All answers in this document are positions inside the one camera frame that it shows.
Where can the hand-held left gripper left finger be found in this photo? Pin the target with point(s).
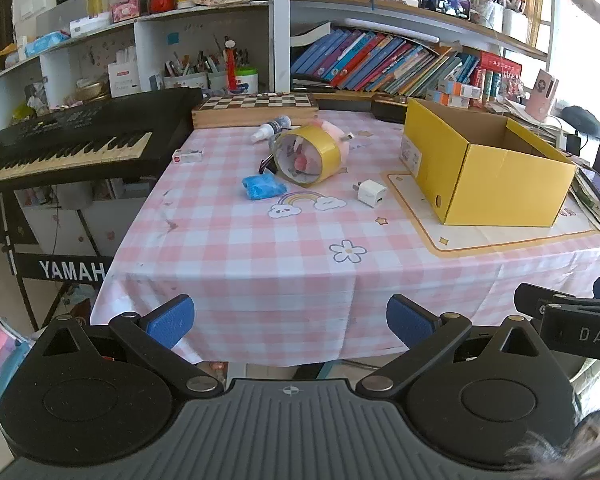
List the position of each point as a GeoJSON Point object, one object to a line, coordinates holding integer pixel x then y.
{"type": "Point", "coordinates": [172, 317]}

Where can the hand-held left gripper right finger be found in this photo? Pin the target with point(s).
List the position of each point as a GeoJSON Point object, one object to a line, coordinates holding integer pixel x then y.
{"type": "Point", "coordinates": [407, 317]}

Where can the yellow cardboard box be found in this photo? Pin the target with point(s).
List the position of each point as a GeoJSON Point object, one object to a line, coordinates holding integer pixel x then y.
{"type": "Point", "coordinates": [505, 185]}

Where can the white charger plug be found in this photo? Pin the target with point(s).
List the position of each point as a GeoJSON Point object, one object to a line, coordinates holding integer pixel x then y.
{"type": "Point", "coordinates": [372, 194]}

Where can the blue plastic packet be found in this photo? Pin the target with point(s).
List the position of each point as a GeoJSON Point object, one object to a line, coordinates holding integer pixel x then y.
{"type": "Point", "coordinates": [262, 187]}

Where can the small white red box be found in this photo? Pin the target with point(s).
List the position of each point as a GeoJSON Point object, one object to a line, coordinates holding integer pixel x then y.
{"type": "Point", "coordinates": [187, 156]}

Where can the black binder clip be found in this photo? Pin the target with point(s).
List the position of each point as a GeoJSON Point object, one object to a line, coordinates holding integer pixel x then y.
{"type": "Point", "coordinates": [267, 166]}

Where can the yellow tape roll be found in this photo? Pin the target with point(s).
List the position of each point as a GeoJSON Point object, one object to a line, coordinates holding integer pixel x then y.
{"type": "Point", "coordinates": [325, 150]}

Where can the pink plush pig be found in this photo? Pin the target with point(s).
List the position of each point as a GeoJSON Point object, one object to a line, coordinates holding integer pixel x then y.
{"type": "Point", "coordinates": [332, 129]}

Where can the small spray bottle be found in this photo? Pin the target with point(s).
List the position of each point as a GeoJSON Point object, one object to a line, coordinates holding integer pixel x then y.
{"type": "Point", "coordinates": [275, 127]}

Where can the pile of papers and books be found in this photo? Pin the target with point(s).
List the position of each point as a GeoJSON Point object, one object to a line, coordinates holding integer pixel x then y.
{"type": "Point", "coordinates": [595, 200]}

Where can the grey fuzzy cloth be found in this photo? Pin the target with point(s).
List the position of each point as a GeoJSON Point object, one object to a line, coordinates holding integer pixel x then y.
{"type": "Point", "coordinates": [580, 440]}

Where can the black keyboard stand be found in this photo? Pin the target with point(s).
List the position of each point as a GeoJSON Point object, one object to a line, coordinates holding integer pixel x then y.
{"type": "Point", "coordinates": [70, 270]}

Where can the pink checked tablecloth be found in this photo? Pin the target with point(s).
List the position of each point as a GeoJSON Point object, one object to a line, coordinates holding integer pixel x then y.
{"type": "Point", "coordinates": [280, 270]}

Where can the black power adapter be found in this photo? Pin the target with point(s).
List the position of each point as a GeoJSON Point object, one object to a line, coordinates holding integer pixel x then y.
{"type": "Point", "coordinates": [572, 144]}

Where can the black bag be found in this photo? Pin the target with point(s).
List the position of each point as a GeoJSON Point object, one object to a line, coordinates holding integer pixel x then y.
{"type": "Point", "coordinates": [585, 120]}

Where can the pastel fabric bag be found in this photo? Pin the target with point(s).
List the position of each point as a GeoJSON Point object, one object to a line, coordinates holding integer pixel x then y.
{"type": "Point", "coordinates": [0, 360]}

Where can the pink cylinder holder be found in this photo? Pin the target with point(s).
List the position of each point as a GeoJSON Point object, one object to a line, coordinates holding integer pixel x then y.
{"type": "Point", "coordinates": [541, 95]}

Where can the dark brown wooden box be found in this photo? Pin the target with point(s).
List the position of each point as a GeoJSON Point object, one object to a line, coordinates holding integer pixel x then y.
{"type": "Point", "coordinates": [390, 109]}

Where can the orange white carton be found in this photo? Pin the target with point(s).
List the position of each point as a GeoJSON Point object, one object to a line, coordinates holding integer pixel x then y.
{"type": "Point", "coordinates": [460, 89]}
{"type": "Point", "coordinates": [447, 100]}

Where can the black electronic keyboard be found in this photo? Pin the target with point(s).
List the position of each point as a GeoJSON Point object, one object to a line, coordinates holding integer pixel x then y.
{"type": "Point", "coordinates": [55, 125]}

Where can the red gift box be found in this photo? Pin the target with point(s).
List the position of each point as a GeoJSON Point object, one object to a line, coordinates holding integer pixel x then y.
{"type": "Point", "coordinates": [500, 72]}

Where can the wooden chessboard box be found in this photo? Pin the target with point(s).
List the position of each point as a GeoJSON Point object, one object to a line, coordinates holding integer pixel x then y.
{"type": "Point", "coordinates": [255, 102]}

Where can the white pen cup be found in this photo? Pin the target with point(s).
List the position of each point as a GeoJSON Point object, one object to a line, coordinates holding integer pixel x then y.
{"type": "Point", "coordinates": [185, 81]}

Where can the white paper bag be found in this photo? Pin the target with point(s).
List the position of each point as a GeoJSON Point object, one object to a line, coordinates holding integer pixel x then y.
{"type": "Point", "coordinates": [124, 77]}

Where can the green lid white jar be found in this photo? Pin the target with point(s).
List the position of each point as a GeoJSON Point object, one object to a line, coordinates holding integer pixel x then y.
{"type": "Point", "coordinates": [246, 80]}

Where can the red tube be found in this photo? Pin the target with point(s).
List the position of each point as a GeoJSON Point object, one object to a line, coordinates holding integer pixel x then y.
{"type": "Point", "coordinates": [231, 67]}

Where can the row of leaning books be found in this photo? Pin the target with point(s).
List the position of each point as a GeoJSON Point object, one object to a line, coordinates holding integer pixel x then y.
{"type": "Point", "coordinates": [370, 60]}

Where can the white shelf containers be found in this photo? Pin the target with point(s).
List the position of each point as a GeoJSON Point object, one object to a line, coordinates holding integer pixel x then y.
{"type": "Point", "coordinates": [500, 20]}

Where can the blue wet wipes pack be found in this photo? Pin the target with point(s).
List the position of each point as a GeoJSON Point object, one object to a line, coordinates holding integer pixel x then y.
{"type": "Point", "coordinates": [47, 44]}

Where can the white bookshelf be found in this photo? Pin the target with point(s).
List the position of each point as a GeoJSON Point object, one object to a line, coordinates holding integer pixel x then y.
{"type": "Point", "coordinates": [280, 35]}

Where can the pink tissue box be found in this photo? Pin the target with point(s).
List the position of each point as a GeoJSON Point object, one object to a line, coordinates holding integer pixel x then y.
{"type": "Point", "coordinates": [125, 7]}

